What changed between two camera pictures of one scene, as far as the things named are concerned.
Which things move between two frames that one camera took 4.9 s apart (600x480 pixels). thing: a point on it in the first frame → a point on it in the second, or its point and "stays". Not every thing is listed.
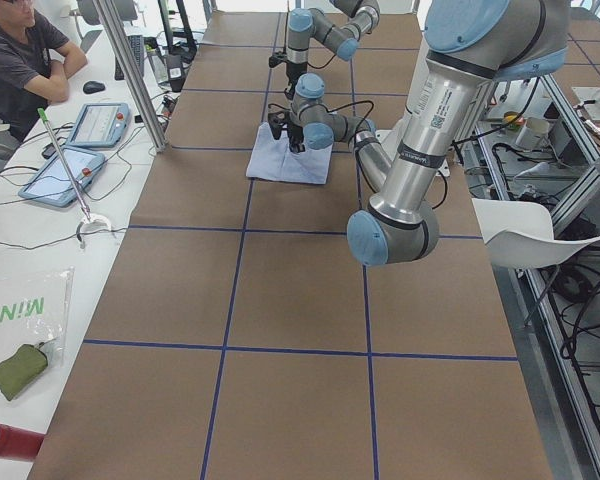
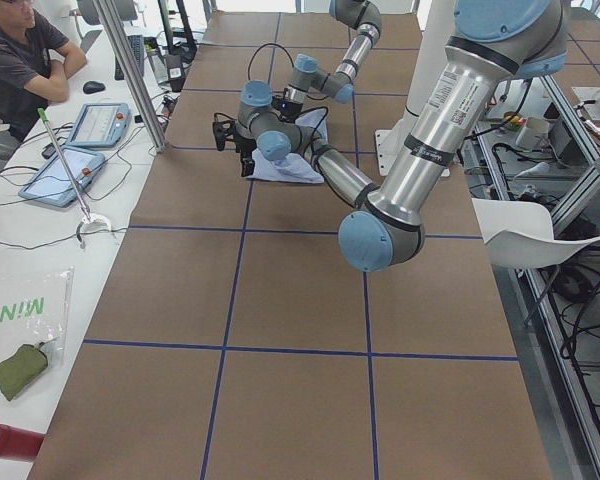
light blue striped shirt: x=272 y=159 stays
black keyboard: x=136 y=43 stays
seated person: x=25 y=57 stays
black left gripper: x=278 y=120 → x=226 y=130
